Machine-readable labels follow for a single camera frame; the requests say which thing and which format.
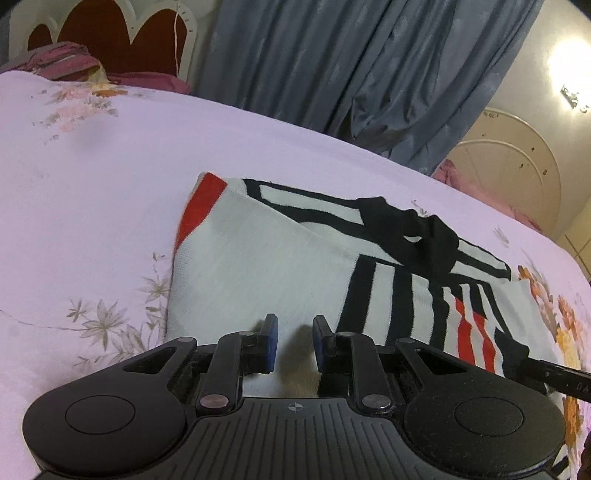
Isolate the red heart-shaped headboard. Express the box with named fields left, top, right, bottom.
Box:
left=8, top=1, right=197, bottom=81

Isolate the operator right hand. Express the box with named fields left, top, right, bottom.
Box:
left=577, top=433, right=591, bottom=480

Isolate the magenta pillow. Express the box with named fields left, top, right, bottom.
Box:
left=107, top=72, right=190, bottom=95

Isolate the pink floral bed sheet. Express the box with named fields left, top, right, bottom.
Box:
left=1, top=71, right=590, bottom=479

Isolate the wall light fixture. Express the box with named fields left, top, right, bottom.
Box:
left=560, top=85, right=590, bottom=114

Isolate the pink bedding on far bed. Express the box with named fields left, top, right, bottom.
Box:
left=432, top=159, right=542, bottom=233

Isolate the white hanging cord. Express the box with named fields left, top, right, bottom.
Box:
left=172, top=0, right=184, bottom=77

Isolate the blue-grey curtain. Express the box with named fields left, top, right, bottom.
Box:
left=194, top=0, right=541, bottom=175

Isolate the striped white red black sweater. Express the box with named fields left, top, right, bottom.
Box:
left=167, top=173, right=581, bottom=396

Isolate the cream round footboard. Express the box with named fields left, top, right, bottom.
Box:
left=448, top=109, right=561, bottom=237

